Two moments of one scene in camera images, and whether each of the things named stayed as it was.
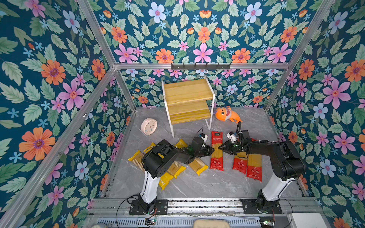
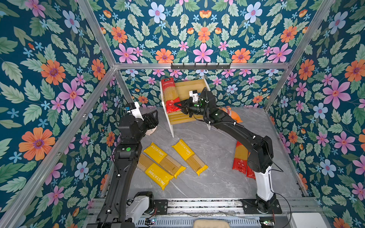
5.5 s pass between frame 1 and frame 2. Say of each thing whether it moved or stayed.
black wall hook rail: stayed
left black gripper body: moved
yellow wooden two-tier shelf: stayed
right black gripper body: moved
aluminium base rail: stayed
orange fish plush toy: stayed
